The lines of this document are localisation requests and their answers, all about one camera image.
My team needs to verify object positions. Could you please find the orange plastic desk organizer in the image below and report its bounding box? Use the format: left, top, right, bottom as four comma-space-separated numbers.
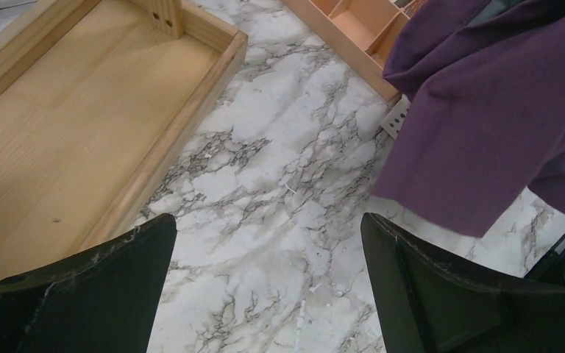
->
282, 0, 425, 102

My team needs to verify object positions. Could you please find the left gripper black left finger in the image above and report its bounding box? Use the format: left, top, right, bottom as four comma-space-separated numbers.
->
0, 213, 177, 352

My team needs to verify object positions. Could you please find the purple garment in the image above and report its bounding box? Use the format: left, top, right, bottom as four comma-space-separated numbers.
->
374, 1, 565, 238

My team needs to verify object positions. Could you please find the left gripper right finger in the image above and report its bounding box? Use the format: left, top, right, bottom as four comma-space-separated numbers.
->
360, 213, 565, 352

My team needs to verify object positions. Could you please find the wooden clothes rack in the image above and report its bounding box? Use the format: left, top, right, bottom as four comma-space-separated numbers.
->
0, 1, 247, 280

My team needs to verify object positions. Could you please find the white perforated basket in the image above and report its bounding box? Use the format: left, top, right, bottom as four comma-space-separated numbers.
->
380, 95, 410, 140

